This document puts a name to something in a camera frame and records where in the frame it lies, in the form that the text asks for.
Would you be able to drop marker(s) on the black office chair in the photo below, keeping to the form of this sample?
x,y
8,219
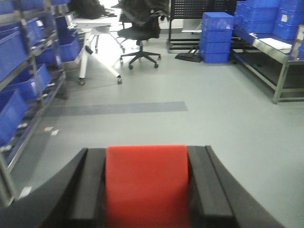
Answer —
x,y
144,17

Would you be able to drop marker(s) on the small blue crate stack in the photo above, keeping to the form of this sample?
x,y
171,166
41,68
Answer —
x,y
216,36

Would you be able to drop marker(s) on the blue bin storage rack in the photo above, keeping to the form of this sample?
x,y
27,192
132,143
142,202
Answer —
x,y
37,40

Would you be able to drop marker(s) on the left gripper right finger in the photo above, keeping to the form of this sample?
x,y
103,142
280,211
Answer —
x,y
217,199

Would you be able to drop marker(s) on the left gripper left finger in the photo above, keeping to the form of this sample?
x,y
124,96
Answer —
x,y
72,198

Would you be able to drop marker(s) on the steel workbench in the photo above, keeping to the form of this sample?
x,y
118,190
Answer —
x,y
281,70

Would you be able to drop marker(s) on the red cube block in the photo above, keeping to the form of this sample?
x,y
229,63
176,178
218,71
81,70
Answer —
x,y
147,186

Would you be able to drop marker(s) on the white desk on wheels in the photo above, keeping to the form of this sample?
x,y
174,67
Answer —
x,y
93,30

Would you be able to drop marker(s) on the tall blue crate stack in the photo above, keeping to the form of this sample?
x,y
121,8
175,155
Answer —
x,y
280,18

